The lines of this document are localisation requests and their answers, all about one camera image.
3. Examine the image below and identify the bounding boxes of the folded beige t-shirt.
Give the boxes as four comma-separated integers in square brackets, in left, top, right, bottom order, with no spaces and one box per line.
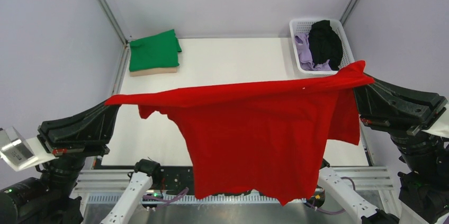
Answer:
[129,67,178,77]

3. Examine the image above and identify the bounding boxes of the black t-shirt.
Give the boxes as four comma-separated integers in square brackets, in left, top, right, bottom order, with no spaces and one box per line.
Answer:
[309,20,343,71]

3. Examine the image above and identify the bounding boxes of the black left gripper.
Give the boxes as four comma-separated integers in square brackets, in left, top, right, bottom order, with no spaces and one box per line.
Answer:
[38,89,120,198]

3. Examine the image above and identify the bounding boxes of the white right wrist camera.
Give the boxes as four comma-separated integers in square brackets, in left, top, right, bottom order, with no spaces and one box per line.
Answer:
[423,104,449,138]

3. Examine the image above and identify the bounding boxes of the white plastic laundry basket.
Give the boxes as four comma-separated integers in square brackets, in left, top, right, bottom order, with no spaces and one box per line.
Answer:
[289,18,354,75]

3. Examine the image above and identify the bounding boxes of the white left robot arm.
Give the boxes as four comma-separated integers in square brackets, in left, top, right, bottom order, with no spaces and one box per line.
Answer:
[1,103,120,223]

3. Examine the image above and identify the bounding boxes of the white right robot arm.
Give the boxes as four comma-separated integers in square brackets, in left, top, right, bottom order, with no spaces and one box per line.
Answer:
[302,79,448,223]

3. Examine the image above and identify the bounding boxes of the red t-shirt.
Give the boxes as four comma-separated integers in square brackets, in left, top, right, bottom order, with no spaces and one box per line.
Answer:
[104,60,375,207]

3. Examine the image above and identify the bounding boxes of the lilac t-shirt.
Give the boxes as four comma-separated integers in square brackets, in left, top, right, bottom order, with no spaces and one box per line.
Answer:
[294,33,332,71]

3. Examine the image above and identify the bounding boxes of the folded green t-shirt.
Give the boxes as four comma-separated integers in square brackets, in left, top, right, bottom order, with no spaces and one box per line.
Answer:
[129,29,182,72]

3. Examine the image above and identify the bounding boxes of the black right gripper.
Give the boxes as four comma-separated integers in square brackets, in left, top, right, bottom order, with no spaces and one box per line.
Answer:
[347,62,446,171]

